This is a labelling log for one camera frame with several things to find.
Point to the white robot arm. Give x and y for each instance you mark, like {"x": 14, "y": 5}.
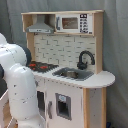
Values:
{"x": 14, "y": 61}

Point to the wooden toy kitchen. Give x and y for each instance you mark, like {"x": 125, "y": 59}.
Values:
{"x": 63, "y": 49}

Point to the grey toy sink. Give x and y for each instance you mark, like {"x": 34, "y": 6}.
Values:
{"x": 73, "y": 74}

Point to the black toy faucet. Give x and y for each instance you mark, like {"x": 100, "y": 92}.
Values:
{"x": 82, "y": 63}

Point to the black toy stovetop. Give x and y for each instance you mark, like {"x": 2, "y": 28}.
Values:
{"x": 41, "y": 67}

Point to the white dishwasher door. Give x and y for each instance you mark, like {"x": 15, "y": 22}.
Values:
{"x": 64, "y": 106}

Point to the toy microwave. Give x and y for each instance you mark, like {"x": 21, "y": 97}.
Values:
{"x": 74, "y": 23}

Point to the grey range hood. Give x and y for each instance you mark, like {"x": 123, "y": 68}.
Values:
{"x": 42, "y": 23}

